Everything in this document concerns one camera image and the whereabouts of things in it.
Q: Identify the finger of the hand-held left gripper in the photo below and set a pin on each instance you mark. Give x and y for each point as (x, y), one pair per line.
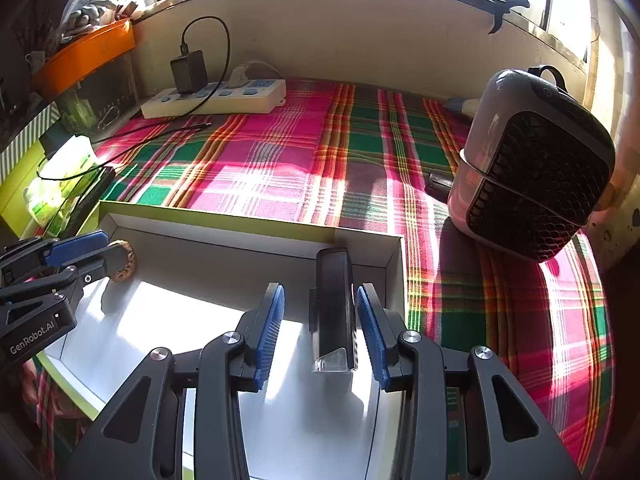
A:
(75, 250)
(100, 265)

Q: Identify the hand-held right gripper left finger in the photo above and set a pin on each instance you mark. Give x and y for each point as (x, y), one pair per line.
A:
(270, 330)

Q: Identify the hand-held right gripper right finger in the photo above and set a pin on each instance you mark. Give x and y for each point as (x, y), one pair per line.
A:
(370, 330)

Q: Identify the brown carved walnut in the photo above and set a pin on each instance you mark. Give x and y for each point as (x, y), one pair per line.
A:
(125, 276)

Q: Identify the black bike light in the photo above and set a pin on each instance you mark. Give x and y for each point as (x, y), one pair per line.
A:
(332, 300)

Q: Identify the shallow cardboard box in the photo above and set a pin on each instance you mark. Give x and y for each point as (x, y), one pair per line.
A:
(175, 310)

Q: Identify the yellow-green box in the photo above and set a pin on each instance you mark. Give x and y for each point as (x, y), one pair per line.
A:
(15, 195)

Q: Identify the green tissue pack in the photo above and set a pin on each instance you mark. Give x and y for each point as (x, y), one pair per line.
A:
(70, 160)

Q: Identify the striped box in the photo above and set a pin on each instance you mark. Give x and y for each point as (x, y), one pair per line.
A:
(25, 135)

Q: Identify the glass tank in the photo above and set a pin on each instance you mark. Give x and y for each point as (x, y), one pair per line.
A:
(105, 90)

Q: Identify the small black cylinder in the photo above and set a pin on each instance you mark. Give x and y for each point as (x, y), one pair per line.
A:
(439, 182)

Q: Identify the plaid cloth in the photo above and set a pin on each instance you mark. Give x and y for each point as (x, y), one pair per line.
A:
(300, 160)

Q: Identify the orange tray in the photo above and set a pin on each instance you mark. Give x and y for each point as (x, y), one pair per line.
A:
(85, 55)

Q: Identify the black charger adapter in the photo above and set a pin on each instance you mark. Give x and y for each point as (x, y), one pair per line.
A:
(189, 72)

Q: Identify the white power strip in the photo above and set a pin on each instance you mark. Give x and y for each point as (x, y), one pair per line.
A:
(250, 102)

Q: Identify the small pink heater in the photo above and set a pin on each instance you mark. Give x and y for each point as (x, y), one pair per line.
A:
(540, 175)

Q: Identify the clear plastic bag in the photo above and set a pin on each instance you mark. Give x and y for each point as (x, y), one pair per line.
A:
(85, 5)

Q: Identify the cream heart-print curtain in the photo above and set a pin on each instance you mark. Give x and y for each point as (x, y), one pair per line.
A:
(612, 240)

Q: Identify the black window hook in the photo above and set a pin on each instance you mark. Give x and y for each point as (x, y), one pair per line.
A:
(500, 10)

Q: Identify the barred window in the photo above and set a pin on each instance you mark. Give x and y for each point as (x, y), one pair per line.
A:
(565, 10)

